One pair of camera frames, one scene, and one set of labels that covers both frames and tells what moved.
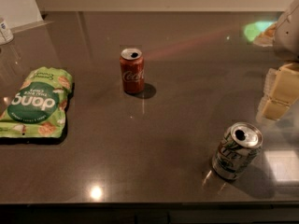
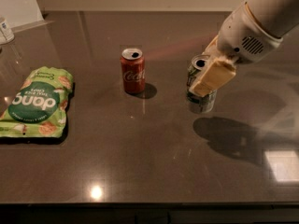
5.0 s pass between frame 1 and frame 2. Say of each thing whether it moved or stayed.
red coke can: stayed
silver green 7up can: moved
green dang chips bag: stayed
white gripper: moved
